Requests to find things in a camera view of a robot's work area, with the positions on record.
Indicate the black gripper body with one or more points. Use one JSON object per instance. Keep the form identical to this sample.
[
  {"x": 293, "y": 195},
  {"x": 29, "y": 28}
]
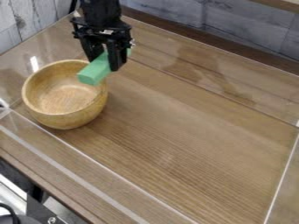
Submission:
[{"x": 97, "y": 35}]

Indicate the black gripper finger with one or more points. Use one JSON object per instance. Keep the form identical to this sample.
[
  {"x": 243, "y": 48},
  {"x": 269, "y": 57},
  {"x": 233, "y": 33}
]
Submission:
[
  {"x": 92, "y": 47},
  {"x": 116, "y": 55}
]

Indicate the green rectangular block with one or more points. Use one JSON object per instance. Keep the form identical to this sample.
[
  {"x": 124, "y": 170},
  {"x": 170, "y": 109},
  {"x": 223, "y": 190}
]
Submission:
[{"x": 94, "y": 71}]

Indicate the wooden bowl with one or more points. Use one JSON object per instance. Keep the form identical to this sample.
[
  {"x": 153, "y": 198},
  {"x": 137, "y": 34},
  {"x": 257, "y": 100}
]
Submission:
[{"x": 58, "y": 101}]

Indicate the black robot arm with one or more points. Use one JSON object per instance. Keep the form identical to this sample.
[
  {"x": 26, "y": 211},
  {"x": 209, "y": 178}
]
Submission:
[{"x": 100, "y": 12}]

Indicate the clear acrylic enclosure wall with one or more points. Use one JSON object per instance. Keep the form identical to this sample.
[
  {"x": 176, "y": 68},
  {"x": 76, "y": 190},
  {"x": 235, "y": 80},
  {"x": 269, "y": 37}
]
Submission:
[{"x": 194, "y": 145}]

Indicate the black metal bracket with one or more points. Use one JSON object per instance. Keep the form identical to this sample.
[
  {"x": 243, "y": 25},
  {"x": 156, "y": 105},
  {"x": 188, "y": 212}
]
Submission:
[{"x": 38, "y": 212}]

